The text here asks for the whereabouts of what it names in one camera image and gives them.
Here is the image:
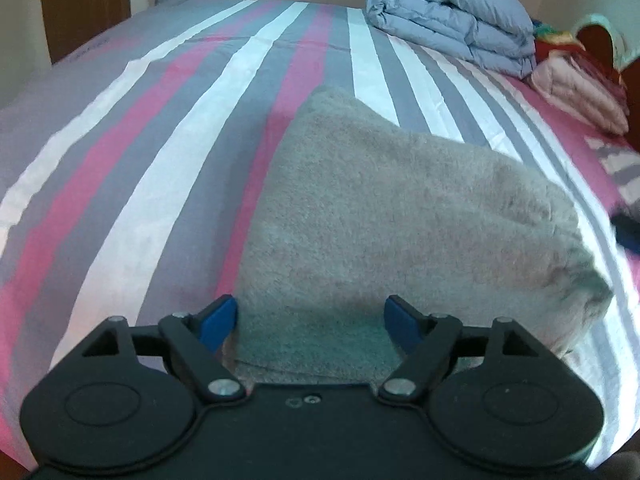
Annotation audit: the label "folded blue comforter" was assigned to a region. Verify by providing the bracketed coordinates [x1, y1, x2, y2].
[366, 0, 536, 79]

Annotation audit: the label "grey fleece pants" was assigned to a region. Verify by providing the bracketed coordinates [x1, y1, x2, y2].
[229, 87, 613, 382]

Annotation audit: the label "folded pink blanket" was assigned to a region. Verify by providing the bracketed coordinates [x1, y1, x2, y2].
[528, 53, 629, 136]

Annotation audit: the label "striped pink grey bed sheet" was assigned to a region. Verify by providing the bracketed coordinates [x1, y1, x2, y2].
[1, 0, 639, 467]

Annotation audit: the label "colourful folded clothes pile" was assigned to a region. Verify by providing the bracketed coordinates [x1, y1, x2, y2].
[534, 13, 639, 107]

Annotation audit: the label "striped pillow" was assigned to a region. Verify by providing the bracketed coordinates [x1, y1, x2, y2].
[586, 136, 640, 206]

